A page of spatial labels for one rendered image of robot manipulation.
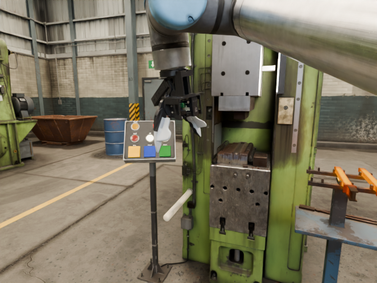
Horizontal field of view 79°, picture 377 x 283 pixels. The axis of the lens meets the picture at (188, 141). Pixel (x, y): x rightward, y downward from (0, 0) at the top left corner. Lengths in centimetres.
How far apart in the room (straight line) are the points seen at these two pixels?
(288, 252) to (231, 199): 61
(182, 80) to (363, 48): 39
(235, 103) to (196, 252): 127
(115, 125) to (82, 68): 448
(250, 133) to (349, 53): 179
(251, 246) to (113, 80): 805
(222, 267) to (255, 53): 147
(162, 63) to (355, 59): 41
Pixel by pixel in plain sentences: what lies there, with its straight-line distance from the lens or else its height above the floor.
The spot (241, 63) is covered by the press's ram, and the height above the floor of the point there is 156.
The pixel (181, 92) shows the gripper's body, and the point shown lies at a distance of 55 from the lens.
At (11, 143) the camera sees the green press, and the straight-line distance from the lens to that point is 572.
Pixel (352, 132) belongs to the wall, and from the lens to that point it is 784.
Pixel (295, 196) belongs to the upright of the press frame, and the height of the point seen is 69.
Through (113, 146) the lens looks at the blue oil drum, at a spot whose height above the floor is 24.
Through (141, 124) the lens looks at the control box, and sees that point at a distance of 159.
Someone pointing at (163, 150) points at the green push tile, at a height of 102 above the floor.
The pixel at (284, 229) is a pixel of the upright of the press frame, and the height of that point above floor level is 43.
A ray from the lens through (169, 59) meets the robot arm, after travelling 54.
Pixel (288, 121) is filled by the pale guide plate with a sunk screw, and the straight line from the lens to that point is 162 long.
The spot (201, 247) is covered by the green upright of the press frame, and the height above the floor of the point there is 15.
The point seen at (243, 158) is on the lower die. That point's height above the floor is 96.
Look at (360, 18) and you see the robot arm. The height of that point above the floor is 139.
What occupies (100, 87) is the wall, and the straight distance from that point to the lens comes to 934.
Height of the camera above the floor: 133
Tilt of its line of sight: 10 degrees down
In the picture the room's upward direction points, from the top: straight up
